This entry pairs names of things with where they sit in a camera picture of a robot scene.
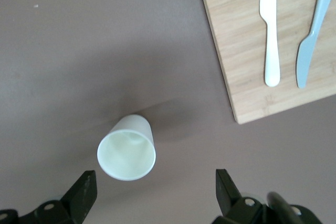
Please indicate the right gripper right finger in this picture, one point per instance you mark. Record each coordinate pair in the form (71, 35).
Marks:
(231, 203)

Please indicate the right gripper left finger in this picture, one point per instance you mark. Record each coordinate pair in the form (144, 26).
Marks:
(78, 200)

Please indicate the white plastic cup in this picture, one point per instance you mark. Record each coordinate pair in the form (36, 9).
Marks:
(126, 155)

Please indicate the white plastic knife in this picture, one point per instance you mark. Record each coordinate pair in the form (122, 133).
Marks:
(271, 64)

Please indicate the wooden cutting board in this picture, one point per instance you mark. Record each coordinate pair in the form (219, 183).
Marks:
(236, 51)

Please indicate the grey plastic knife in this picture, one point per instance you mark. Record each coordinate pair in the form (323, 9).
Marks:
(303, 58)

